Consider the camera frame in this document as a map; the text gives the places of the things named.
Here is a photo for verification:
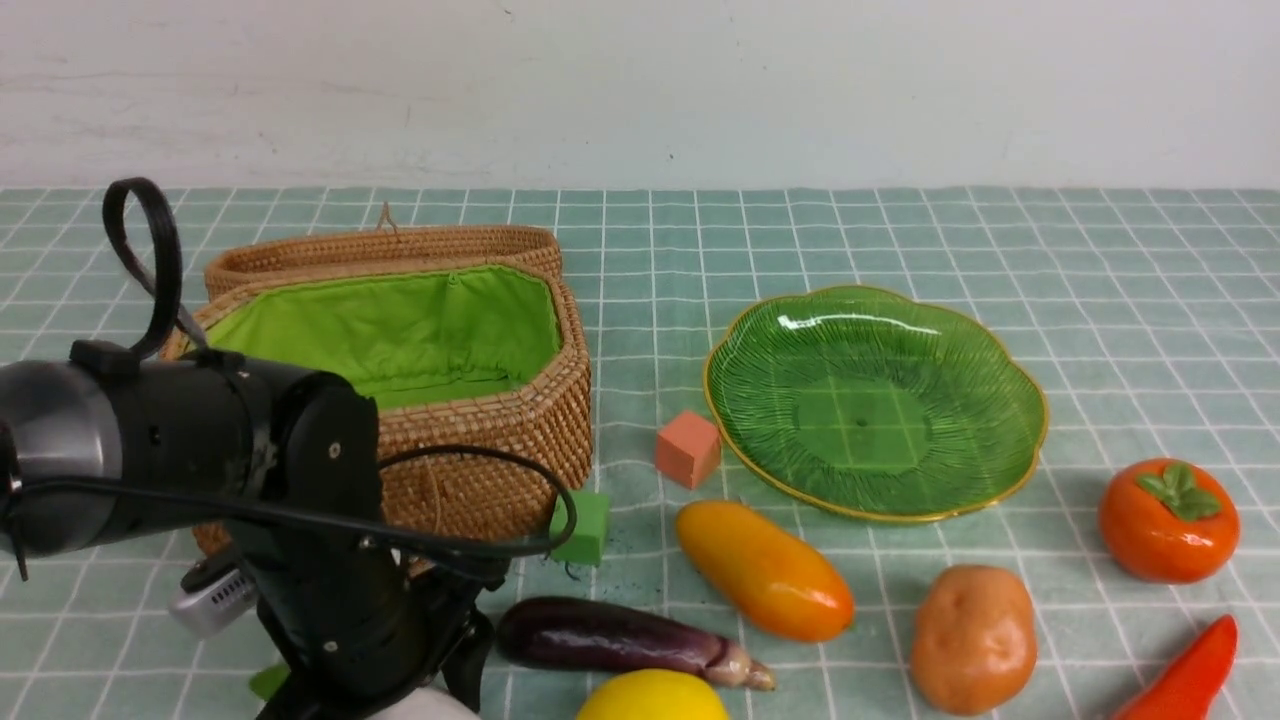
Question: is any brown toy potato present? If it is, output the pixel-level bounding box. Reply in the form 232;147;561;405
909;564;1039;717

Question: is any orange toy carrot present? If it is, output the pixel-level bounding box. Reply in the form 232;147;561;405
1114;614;1239;720

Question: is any green glass leaf plate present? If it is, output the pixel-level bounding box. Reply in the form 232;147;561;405
701;284;1050;525

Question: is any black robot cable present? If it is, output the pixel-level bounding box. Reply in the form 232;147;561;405
0;177;579;582

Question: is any white toy radish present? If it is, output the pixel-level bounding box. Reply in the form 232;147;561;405
367;687;481;720

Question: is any yellow toy lemon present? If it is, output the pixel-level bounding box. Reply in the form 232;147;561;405
576;669;730;720

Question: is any green foam cube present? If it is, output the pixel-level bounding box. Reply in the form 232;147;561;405
550;489;611;568

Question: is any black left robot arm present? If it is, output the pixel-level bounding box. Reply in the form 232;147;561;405
3;341;508;719

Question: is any woven rattan basket lid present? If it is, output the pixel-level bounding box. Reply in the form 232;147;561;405
204;224;563;299

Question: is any orange foam cube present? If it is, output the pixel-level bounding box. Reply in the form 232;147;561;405
654;411;722;491

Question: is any orange yellow toy mango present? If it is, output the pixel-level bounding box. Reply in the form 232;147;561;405
675;500;856;644

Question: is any orange toy persimmon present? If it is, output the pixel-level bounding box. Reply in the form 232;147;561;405
1096;457;1242;585

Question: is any purple toy eggplant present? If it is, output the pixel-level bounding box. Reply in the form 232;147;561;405
495;596;777;691

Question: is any woven rattan basket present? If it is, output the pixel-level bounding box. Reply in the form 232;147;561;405
160;263;594;557

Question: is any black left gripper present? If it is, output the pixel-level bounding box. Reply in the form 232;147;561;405
225;520;509;719

